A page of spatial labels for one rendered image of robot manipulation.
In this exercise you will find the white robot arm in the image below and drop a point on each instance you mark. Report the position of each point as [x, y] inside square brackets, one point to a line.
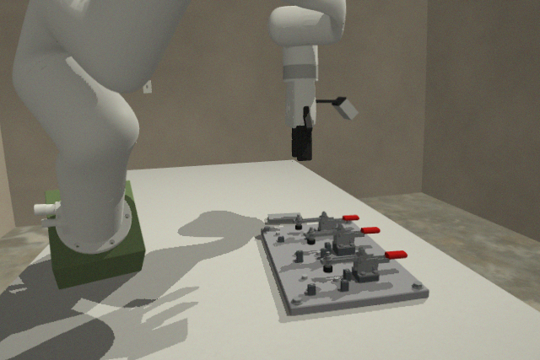
[116, 45]

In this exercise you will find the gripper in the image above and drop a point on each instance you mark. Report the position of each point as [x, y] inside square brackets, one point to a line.
[300, 112]

